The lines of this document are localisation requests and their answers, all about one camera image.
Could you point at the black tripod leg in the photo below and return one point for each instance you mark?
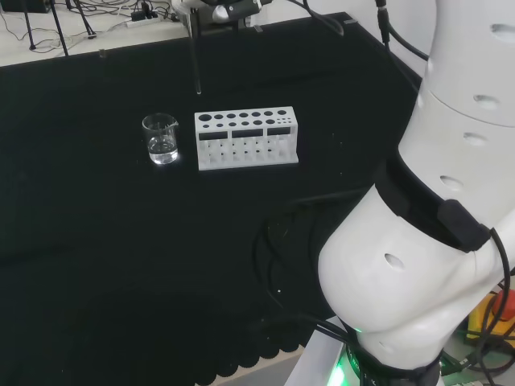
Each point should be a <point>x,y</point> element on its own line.
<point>58,28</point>
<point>29,28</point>

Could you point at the white power strip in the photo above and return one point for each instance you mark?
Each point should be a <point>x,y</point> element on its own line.
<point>141,19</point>

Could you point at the clear glass rod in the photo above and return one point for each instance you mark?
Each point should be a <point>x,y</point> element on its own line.
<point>196,60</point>

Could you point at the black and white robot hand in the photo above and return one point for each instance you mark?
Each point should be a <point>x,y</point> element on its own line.
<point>225,12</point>

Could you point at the black bench cloth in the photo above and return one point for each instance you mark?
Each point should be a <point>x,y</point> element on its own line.
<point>100,241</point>

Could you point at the white test tube rack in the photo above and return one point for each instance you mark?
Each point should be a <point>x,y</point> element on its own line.
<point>245,136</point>

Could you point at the clear glass beaker with water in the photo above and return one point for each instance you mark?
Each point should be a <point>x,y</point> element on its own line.
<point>161,140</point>

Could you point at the yellow stop button box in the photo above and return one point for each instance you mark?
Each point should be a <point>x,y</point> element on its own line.
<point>493,317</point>

